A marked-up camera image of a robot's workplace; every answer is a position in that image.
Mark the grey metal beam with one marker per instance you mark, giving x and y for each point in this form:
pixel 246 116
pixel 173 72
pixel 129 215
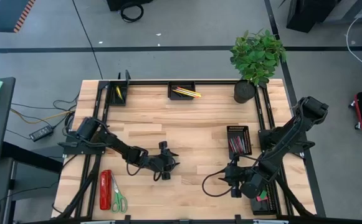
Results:
pixel 352 12

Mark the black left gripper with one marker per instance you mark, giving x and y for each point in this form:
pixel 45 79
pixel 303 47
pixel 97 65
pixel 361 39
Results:
pixel 164 161

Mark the potted green plant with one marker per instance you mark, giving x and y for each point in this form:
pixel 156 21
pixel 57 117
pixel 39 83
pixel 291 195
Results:
pixel 255 56

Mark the dark ramp orange striped edge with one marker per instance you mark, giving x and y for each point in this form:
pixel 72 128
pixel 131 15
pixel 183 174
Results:
pixel 6 18

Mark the black equipment box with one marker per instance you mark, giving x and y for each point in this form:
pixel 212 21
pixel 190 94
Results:
pixel 118 3

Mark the black power adapter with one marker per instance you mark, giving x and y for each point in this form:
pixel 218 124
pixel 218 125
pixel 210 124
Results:
pixel 41 133

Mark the orange yellow pencil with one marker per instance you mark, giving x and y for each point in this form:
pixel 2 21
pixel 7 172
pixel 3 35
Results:
pixel 183 94

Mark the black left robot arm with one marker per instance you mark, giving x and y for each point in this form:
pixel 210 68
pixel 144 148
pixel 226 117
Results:
pixel 121 149

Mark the black frame bracket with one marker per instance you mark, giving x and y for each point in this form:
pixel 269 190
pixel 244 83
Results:
pixel 127 75

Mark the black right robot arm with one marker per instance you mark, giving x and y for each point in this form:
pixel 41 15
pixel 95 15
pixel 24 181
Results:
pixel 285 144

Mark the black side desk base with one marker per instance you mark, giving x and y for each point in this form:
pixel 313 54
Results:
pixel 31 157

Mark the black floor cabinet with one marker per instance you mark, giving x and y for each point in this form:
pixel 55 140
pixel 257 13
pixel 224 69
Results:
pixel 305 15

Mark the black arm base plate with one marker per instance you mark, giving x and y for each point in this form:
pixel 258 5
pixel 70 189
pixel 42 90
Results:
pixel 71 151
pixel 263 138

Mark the red pen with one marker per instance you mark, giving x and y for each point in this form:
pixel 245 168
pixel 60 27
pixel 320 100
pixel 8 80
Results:
pixel 236 144

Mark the red stapler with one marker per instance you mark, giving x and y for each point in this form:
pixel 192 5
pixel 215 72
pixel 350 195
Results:
pixel 105 189

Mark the black aluminium table frame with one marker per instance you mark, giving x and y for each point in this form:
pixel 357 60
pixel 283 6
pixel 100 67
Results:
pixel 215 82

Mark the light grey metal bracket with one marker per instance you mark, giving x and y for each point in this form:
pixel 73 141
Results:
pixel 271 222
pixel 98 222

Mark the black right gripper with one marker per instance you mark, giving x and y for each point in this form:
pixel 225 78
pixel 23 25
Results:
pixel 235 179

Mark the black mesh bin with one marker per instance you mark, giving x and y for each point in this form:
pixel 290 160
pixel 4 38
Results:
pixel 238 127
pixel 112 101
pixel 182 84
pixel 261 208

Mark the black frame clamp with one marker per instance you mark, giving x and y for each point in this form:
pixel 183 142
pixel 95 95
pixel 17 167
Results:
pixel 127 218
pixel 238 218

